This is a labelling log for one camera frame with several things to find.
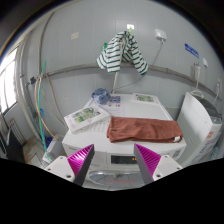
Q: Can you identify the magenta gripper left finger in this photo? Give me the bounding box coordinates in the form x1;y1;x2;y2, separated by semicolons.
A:
45;144;95;186

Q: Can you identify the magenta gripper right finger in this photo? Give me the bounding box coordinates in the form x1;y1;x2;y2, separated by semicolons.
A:
134;144;182;184

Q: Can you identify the brown towel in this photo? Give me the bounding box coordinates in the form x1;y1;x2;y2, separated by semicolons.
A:
107;117;183;143

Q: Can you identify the white front-load washing machine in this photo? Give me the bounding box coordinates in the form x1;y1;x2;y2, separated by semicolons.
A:
61;93;188;188

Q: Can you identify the white illustrated box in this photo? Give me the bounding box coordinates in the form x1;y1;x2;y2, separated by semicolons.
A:
64;105;110;133

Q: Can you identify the white top-load washing machine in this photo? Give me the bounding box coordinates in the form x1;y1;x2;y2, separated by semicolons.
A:
177;92;222;167

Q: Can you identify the illustrated leaflet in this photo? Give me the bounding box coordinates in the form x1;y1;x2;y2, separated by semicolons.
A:
132;93;159;104

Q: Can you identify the printed paper sheet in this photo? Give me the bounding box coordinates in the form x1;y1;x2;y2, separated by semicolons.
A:
102;95;122;111

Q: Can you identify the white radiator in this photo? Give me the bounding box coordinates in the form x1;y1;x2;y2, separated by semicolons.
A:
9;118;26;146

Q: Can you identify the blue crumpled cloth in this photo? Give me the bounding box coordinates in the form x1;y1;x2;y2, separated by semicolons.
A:
91;88;111;105

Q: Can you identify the window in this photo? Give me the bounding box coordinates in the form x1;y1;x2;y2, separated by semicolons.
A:
0;48;18;113

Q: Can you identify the green white striped garment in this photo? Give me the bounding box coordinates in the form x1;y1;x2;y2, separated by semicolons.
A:
96;31;148;75

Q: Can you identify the horizontal grey wall pipe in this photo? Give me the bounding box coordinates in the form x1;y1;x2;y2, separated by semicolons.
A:
41;62;219;98

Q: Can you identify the green hose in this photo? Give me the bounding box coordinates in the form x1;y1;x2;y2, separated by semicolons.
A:
37;60;54;163

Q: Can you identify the blue wall sign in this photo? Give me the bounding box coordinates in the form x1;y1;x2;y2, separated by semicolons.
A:
184;43;199;59

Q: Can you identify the white wall switch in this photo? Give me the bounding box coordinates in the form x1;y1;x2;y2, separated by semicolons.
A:
71;32;79;40

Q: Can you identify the white wall socket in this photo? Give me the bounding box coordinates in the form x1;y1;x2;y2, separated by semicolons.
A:
155;29;167;41

